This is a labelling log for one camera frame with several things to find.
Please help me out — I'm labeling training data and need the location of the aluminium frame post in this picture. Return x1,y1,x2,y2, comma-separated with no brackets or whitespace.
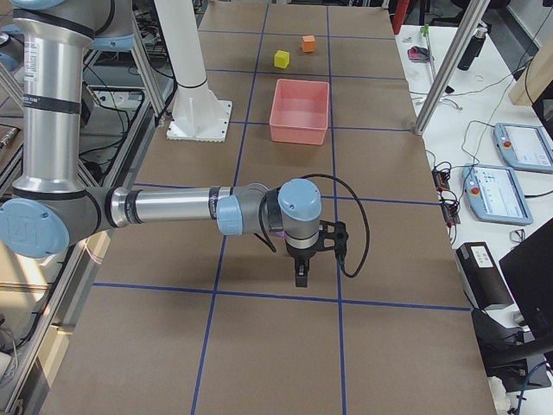
413,0,490,136

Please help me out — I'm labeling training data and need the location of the long metal rod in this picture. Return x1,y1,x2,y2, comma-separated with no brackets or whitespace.
424,32,436,83

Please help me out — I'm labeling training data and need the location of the pink plastic bin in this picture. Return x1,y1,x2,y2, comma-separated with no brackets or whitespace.
270,79,329,145

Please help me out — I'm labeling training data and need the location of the near teach pendant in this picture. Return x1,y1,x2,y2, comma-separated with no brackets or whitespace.
462,163,533,226

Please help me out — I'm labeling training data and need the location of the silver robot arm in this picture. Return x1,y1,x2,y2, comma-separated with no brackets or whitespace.
1,1,323,287

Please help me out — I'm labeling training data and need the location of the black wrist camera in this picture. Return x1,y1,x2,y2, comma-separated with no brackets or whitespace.
315,220,349,263

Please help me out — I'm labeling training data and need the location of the pink black pouch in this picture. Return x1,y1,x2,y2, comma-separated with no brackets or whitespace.
407,46,429,63

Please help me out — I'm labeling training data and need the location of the teach pendant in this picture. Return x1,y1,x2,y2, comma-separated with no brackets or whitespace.
462,163,533,226
493,123,552,174

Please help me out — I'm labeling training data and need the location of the small circuit board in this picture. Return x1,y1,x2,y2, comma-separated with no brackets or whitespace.
432,169,450,192

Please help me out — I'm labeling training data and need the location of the far teach pendant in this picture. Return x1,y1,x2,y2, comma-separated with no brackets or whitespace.
493,123,552,174

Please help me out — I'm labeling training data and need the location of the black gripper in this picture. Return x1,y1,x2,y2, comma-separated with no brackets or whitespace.
289,247,315,287

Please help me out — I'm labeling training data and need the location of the orange foam block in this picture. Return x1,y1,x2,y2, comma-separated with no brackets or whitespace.
302,35,316,54

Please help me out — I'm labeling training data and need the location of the black water bottle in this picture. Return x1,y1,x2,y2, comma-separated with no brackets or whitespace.
457,26,488,71

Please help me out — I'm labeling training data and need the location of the white pedestal column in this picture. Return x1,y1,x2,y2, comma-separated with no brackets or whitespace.
155,0,232,143

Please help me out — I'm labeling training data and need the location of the black white box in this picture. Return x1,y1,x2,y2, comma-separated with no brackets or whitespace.
455,242,514,311

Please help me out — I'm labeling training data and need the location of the black camera cable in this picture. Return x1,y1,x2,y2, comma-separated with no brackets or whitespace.
300,173,371,278

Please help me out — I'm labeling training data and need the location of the black monitor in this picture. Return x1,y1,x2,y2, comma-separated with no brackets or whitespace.
499,220,552,338

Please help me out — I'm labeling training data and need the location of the yellow foam block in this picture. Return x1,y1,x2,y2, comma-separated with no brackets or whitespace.
273,50,290,69

